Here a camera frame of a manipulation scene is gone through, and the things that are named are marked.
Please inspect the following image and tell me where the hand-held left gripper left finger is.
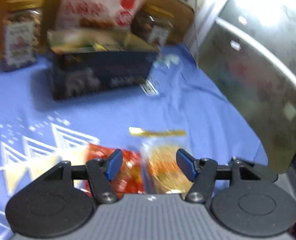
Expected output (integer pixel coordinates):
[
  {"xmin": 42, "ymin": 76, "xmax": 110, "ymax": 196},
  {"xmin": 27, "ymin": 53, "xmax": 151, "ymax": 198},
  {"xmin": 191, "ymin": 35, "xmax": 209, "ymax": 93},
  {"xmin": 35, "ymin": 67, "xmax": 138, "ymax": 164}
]
[{"xmin": 41, "ymin": 149, "xmax": 123, "ymax": 204}]

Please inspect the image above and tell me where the large pink snack bag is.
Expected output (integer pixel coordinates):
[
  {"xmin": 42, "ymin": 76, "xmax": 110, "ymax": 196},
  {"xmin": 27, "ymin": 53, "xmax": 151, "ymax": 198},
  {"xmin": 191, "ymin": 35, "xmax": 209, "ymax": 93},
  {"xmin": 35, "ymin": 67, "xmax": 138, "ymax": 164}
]
[{"xmin": 55, "ymin": 0, "xmax": 153, "ymax": 32}]

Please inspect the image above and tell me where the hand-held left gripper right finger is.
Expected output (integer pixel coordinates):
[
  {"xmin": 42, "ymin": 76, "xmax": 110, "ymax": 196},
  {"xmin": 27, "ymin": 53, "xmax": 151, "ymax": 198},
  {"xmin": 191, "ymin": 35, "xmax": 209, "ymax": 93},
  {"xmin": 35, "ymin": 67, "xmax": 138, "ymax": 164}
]
[{"xmin": 176, "ymin": 149, "xmax": 262, "ymax": 204}]

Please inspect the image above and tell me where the black cardboard box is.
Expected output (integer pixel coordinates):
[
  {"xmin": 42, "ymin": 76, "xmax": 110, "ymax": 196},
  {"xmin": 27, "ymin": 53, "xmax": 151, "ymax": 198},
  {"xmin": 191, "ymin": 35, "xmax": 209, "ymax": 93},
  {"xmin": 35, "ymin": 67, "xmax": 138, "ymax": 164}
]
[{"xmin": 47, "ymin": 29, "xmax": 161, "ymax": 102}]

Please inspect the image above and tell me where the blue printed blanket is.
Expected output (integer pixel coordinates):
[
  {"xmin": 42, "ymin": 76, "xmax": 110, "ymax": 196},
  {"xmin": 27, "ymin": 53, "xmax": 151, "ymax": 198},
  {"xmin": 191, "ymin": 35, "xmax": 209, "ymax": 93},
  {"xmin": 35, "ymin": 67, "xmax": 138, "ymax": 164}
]
[{"xmin": 0, "ymin": 44, "xmax": 269, "ymax": 240}]

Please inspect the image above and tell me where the nut jar with brown label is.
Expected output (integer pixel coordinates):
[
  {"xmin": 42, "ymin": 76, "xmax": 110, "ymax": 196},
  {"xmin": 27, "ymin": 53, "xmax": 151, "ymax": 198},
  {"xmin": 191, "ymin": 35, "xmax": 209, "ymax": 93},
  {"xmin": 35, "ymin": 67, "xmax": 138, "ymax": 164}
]
[{"xmin": 131, "ymin": 2, "xmax": 175, "ymax": 48}]

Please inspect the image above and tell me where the clear gold mooncake packet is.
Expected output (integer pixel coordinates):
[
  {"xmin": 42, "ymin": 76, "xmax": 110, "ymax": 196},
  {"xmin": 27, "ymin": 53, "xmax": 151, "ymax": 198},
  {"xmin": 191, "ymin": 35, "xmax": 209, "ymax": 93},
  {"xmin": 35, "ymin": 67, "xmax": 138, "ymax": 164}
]
[{"xmin": 128, "ymin": 127, "xmax": 195, "ymax": 196}]

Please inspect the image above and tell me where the nut jar with white label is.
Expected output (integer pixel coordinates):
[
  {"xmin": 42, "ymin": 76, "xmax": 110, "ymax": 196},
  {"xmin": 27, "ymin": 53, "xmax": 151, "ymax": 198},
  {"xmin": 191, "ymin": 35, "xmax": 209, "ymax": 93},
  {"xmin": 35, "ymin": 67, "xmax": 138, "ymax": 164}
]
[{"xmin": 1, "ymin": 0, "xmax": 44, "ymax": 72}]

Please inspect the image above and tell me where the red snack packet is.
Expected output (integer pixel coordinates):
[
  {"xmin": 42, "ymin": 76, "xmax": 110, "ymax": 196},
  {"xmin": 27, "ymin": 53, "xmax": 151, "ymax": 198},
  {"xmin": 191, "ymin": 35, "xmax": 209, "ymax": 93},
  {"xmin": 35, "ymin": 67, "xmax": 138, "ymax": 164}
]
[{"xmin": 84, "ymin": 142, "xmax": 146, "ymax": 196}]

